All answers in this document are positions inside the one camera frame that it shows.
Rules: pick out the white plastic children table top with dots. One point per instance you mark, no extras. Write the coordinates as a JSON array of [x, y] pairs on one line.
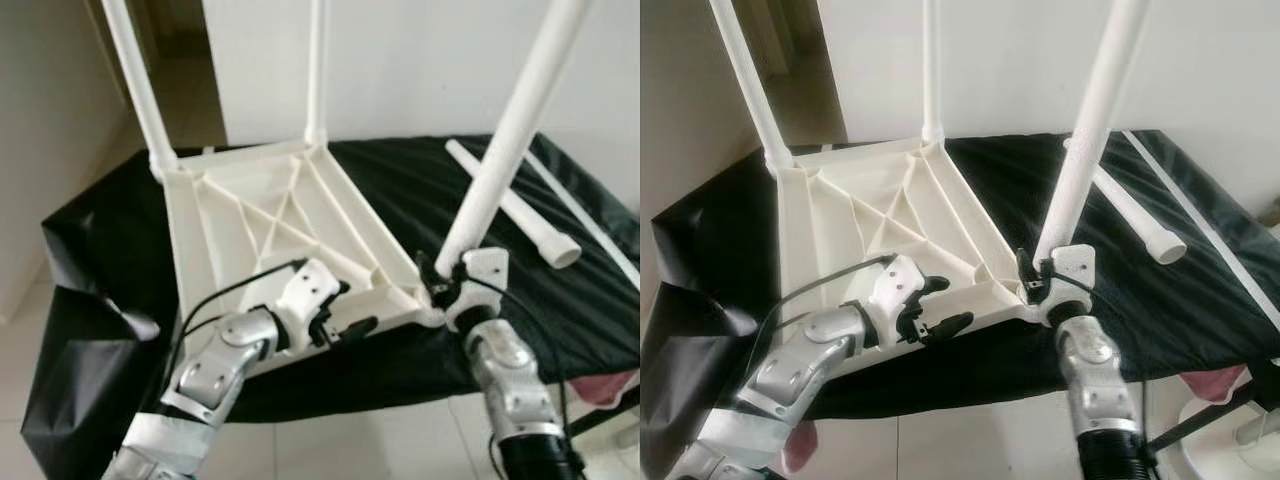
[[965, 215], [362, 220]]

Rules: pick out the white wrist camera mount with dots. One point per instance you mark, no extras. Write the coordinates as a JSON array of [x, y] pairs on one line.
[[485, 265], [897, 285], [310, 290], [1075, 262]]

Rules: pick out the white round stand base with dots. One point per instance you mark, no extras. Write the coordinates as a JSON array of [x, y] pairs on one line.
[[1230, 458]]

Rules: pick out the beige door frame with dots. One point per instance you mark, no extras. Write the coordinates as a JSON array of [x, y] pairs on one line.
[[140, 20], [770, 30]]

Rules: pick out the black stand bar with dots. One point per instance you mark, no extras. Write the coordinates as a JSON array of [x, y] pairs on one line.
[[610, 410], [1200, 420]]

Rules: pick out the pink cloth item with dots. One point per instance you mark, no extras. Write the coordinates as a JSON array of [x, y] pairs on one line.
[[600, 388], [800, 448], [1215, 385]]

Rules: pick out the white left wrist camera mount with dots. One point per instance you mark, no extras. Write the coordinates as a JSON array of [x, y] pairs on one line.
[[897, 285], [310, 290]]

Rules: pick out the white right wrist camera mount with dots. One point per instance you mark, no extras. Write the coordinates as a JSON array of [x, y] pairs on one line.
[[1075, 262], [485, 265]]

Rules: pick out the black table cloth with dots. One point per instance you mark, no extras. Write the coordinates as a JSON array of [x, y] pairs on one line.
[[420, 190], [1010, 190]]

